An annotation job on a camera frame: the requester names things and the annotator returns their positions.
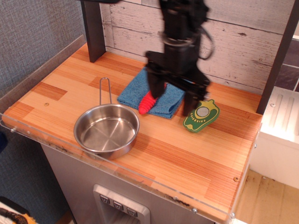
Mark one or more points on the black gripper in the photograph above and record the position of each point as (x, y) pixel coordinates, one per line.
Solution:
(177, 65)

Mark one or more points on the silver dispenser button panel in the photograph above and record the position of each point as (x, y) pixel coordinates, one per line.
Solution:
(117, 209)

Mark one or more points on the blue folded cloth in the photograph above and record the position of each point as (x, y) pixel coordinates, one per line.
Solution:
(138, 96)

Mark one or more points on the green toy pepper half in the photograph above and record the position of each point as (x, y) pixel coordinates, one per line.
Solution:
(205, 114)

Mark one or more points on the orange object bottom left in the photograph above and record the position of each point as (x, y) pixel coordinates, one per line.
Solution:
(28, 219)

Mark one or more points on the stainless steel pan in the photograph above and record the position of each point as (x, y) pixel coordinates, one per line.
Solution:
(107, 130)

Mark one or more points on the red handled metal spoon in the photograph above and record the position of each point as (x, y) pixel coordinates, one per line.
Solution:
(147, 103)

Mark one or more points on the dark shelf post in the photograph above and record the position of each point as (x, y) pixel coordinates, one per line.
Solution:
(93, 29)
(280, 56)

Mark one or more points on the dark left shelf post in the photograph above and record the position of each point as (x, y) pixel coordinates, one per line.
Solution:
(93, 29)

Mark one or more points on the dark right shelf post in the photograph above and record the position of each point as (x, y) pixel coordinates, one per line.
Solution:
(280, 56)

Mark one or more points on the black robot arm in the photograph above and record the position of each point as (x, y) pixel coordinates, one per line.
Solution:
(183, 21)

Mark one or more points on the clear acrylic edge guard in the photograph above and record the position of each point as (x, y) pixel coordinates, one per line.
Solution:
(200, 171)

